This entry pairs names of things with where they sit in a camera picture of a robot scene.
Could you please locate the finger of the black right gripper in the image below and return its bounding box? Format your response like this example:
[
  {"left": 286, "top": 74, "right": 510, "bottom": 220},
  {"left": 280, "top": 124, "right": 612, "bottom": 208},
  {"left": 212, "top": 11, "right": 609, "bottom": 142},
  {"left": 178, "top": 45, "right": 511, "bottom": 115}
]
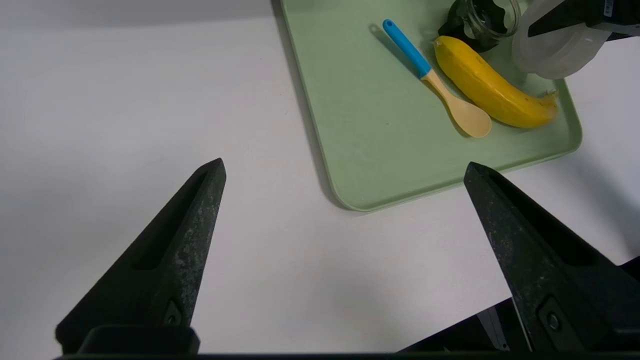
[{"left": 527, "top": 4, "right": 609, "bottom": 39}]

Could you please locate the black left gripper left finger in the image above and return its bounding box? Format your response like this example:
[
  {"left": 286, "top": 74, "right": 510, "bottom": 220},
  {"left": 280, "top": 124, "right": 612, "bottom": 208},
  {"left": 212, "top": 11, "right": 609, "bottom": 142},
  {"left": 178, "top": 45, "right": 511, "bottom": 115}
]
[{"left": 55, "top": 158, "right": 227, "bottom": 353}]

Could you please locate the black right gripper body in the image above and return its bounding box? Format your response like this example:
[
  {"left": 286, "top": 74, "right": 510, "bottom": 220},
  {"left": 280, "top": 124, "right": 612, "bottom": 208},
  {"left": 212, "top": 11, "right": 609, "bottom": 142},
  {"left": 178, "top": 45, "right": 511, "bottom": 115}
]
[{"left": 595, "top": 0, "right": 640, "bottom": 42}]

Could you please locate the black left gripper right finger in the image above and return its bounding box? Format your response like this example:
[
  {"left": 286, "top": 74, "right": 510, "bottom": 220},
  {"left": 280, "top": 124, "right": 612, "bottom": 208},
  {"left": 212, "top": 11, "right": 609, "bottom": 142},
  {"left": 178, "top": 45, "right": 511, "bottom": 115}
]
[{"left": 464, "top": 161, "right": 640, "bottom": 353}]

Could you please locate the white plastic tape spool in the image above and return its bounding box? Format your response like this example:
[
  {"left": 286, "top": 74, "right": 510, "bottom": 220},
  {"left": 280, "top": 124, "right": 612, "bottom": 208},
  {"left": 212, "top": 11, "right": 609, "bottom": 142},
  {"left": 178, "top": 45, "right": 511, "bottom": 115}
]
[{"left": 512, "top": 0, "right": 613, "bottom": 80}]

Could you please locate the glass cup with black holder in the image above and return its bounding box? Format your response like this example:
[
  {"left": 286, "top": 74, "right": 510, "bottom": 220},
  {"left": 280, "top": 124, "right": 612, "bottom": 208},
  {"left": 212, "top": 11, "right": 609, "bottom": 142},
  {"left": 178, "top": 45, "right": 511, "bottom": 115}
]
[{"left": 440, "top": 0, "right": 521, "bottom": 53}]

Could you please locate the yellow banana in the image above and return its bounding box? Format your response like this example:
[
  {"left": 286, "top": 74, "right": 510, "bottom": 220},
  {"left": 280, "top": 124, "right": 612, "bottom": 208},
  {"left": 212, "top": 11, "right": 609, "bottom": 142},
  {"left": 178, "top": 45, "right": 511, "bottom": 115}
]
[{"left": 434, "top": 36, "right": 558, "bottom": 129}]

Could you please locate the light green plastic tray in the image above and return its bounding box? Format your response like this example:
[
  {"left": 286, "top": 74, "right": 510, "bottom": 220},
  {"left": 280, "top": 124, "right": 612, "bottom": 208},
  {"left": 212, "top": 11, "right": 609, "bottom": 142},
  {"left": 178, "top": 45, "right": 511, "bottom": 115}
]
[{"left": 280, "top": 0, "right": 583, "bottom": 212}]

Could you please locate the wooden spoon with blue handle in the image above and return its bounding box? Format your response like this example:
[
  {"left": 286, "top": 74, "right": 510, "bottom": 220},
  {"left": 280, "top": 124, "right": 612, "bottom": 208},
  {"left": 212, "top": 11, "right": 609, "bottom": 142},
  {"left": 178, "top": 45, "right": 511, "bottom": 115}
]
[{"left": 382, "top": 19, "right": 492, "bottom": 138}]

